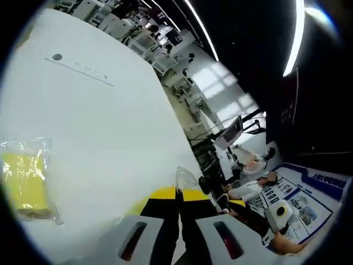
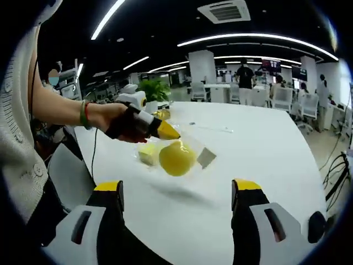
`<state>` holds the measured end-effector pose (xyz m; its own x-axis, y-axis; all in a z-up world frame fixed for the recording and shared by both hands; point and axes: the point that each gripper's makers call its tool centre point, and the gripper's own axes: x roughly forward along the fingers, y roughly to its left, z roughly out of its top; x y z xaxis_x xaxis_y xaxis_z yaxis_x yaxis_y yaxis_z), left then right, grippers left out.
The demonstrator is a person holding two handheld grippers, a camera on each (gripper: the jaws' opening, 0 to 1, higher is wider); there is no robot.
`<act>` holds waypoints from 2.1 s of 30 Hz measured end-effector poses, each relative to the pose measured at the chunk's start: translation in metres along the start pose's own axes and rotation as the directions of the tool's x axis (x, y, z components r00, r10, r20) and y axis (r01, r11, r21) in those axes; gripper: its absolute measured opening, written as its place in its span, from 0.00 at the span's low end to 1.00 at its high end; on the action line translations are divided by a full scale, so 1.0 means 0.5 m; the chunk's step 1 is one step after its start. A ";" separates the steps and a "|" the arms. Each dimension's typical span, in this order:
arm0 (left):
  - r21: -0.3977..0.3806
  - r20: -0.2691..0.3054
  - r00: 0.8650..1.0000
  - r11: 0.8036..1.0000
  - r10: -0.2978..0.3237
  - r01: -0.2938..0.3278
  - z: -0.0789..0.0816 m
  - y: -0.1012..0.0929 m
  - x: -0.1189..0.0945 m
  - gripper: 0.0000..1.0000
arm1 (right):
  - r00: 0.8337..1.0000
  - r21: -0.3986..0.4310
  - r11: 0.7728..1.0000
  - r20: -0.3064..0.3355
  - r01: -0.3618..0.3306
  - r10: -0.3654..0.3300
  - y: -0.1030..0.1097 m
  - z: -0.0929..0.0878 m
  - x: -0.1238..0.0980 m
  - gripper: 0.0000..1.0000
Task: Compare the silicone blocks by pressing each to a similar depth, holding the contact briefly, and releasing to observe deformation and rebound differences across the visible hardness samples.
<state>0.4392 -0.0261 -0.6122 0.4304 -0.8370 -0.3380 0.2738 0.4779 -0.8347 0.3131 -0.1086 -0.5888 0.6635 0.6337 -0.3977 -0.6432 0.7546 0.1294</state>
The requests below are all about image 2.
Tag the hanging dark screen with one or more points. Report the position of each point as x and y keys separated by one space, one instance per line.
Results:
x=299 y=72

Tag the black garment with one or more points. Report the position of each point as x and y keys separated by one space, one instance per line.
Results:
x=49 y=209

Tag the person's left hand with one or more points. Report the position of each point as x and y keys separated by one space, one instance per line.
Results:
x=124 y=124

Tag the gold foil packet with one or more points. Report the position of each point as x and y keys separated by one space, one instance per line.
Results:
x=162 y=114

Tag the white equipment rack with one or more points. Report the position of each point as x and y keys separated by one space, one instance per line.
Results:
x=70 y=82

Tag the yellow square sponge in bag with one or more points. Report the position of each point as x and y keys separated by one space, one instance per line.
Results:
x=135 y=153

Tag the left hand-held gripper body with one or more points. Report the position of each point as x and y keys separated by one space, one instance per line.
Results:
x=132 y=98

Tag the hanging red screen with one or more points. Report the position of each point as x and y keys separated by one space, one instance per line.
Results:
x=270 y=66

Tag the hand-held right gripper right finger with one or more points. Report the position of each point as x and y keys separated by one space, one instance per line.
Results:
x=264 y=234

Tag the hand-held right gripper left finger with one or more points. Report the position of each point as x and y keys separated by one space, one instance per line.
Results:
x=82 y=234

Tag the grey office chair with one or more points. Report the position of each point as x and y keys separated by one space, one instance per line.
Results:
x=69 y=176

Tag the green bangle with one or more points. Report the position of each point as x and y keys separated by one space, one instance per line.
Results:
x=82 y=116

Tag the white mesh office chair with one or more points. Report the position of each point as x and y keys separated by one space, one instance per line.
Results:
x=282 y=98
x=198 y=91
x=309 y=106

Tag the potted green plant white pot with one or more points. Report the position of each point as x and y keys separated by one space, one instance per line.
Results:
x=154 y=89

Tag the ceiling air vent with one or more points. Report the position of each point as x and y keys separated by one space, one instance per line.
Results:
x=224 y=11

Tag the square yellow silicone block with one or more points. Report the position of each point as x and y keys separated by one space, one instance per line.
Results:
x=147 y=156

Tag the cream knit cardigan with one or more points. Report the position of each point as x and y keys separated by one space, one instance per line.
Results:
x=16 y=154

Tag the long ceiling light strip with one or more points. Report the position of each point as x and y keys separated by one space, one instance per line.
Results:
x=259 y=36
x=107 y=19

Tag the black round object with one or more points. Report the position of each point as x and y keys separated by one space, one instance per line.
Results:
x=317 y=227

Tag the yellow round fruit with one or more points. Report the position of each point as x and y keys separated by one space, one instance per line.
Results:
x=175 y=160

